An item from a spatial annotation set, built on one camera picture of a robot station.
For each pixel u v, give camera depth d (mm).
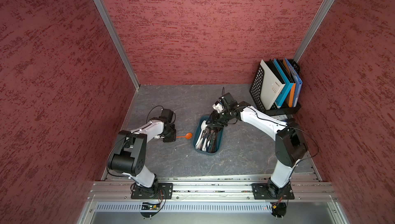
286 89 843
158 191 729
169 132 788
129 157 453
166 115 762
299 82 836
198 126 945
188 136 926
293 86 825
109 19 833
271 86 875
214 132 934
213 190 757
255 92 1091
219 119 762
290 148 472
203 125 950
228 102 709
